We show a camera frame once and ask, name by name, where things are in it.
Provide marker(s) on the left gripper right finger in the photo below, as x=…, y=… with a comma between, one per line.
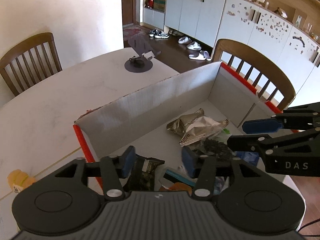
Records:
x=201, y=168

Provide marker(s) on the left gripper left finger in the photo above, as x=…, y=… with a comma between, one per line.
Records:
x=112, y=169

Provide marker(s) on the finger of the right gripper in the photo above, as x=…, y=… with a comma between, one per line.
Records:
x=250, y=143
x=270, y=125

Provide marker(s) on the blue white snack packet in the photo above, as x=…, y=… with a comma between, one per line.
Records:
x=249, y=157

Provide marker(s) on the black snack packet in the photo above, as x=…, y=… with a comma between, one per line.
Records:
x=142, y=176

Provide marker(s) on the chicken breast snack packet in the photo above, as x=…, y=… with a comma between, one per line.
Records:
x=175, y=180

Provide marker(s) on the clear bag dark contents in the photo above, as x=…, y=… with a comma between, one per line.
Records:
x=214, y=148

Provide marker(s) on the silver foil snack packet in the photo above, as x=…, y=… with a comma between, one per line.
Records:
x=196, y=127

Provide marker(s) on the yellow pig toy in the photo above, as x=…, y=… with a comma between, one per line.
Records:
x=19, y=180

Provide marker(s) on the tissue paper pack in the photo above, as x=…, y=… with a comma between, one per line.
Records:
x=224, y=135

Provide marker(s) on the red cardboard box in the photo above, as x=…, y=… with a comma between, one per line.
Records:
x=140, y=118

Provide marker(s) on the right wooden chair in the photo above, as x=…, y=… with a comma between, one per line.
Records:
x=259, y=74

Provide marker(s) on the wooden chair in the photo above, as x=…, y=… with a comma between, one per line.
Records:
x=259, y=74
x=30, y=62

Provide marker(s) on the phone stand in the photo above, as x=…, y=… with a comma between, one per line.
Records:
x=142, y=62

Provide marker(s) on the far wooden chair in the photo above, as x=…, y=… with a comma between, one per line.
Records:
x=30, y=62

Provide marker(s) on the brown door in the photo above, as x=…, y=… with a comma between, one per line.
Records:
x=128, y=12

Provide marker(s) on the white wall cabinets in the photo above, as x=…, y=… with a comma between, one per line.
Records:
x=277, y=29

